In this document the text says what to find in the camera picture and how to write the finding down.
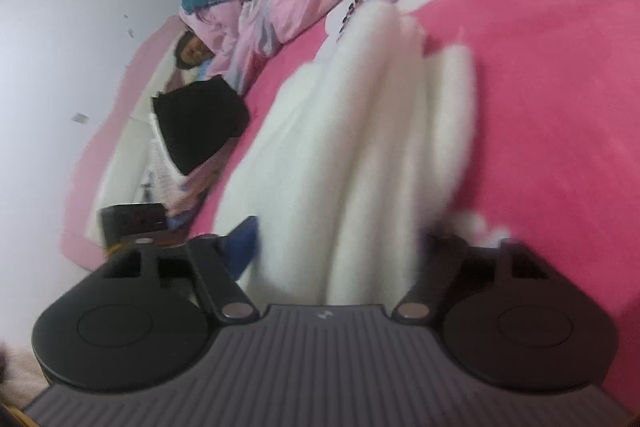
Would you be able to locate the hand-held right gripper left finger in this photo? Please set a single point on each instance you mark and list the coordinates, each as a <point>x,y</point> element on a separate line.
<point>245,239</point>

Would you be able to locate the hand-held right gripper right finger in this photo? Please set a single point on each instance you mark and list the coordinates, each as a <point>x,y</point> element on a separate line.
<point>440,267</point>

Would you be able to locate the cream knit sweater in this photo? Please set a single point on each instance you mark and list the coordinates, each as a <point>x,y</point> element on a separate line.
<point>360,147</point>

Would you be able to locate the pink checked folded garment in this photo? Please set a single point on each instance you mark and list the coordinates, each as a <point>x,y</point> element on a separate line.
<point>162,179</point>

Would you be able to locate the pink and cream headboard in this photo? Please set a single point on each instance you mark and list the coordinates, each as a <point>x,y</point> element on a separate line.
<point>100,157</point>

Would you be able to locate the white folded garment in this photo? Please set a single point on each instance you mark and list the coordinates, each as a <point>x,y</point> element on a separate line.
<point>159,132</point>

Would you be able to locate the black folded garment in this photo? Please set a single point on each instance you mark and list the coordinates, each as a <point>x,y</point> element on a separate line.
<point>200,122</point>

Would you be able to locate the pink floral bed sheet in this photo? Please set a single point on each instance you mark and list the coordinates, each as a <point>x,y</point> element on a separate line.
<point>550,82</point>

